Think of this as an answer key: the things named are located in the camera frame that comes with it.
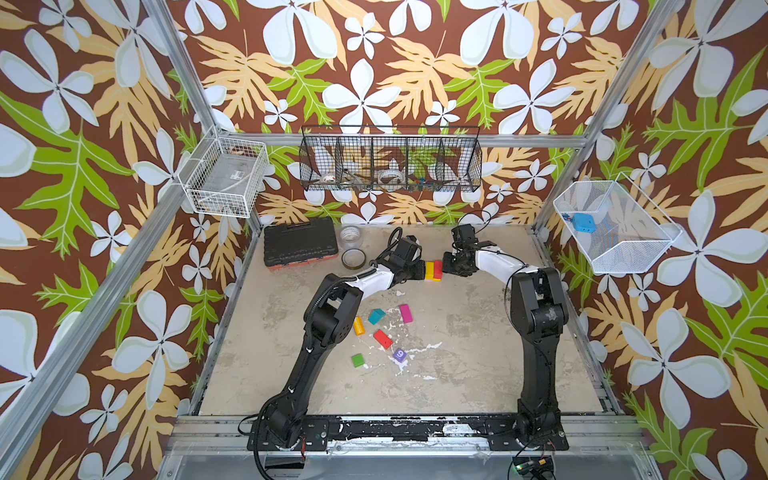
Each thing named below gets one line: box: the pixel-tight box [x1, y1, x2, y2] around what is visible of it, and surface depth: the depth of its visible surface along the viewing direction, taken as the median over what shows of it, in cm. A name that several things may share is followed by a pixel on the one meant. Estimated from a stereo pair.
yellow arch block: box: [425, 261, 434, 280], surface depth 103 cm
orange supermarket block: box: [353, 316, 366, 336], surface depth 94 cm
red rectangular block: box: [373, 329, 394, 350], surface depth 92 cm
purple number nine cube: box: [392, 348, 408, 363], surface depth 88 cm
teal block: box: [367, 308, 387, 325], surface depth 97 cm
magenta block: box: [399, 304, 414, 324], surface depth 98 cm
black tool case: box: [263, 217, 339, 270], surface depth 109 cm
